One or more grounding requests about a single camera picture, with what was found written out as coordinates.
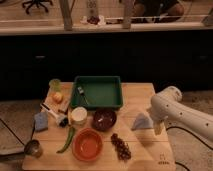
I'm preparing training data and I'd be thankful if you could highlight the light blue towel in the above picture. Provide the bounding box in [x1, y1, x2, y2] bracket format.
[132, 113, 153, 130]

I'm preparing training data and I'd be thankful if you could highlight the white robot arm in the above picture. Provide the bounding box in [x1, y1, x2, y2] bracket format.
[150, 86, 213, 142]

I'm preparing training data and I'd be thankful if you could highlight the dark brown bowl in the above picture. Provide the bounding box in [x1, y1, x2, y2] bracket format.
[92, 108, 117, 132]

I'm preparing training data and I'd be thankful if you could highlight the red orange bowl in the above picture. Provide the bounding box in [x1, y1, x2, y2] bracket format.
[72, 128, 103, 162]

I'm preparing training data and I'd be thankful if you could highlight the bunch of dark grapes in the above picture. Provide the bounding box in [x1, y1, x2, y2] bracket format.
[111, 133, 131, 161]

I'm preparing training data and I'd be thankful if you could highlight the green plastic tray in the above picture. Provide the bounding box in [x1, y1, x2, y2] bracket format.
[70, 76, 123, 110]

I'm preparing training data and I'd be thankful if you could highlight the white cup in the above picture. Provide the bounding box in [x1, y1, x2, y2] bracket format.
[71, 107, 87, 125]

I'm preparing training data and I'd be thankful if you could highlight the green chili pepper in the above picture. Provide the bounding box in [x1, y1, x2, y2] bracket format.
[56, 127, 76, 153]

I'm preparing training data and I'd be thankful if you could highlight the small metal fork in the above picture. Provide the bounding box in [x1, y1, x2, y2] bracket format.
[77, 86, 89, 105]

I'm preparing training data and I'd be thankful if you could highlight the small wooden cutting board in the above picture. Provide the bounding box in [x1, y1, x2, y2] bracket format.
[45, 90, 71, 114]

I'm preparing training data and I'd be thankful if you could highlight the green translucent cup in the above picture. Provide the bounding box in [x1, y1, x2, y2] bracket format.
[49, 79, 61, 92]

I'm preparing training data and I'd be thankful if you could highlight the seated person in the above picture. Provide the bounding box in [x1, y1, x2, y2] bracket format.
[132, 0, 184, 23]

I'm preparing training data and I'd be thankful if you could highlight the blue sponge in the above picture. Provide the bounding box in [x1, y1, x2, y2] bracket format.
[34, 112, 48, 132]

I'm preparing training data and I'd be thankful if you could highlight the metal cup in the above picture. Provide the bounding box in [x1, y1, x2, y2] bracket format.
[24, 139, 43, 158]

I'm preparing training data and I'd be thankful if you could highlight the black office chair base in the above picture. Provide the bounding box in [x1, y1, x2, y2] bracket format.
[22, 0, 53, 14]

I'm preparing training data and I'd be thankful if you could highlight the black cable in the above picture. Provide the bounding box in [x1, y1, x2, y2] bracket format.
[165, 125, 213, 151]

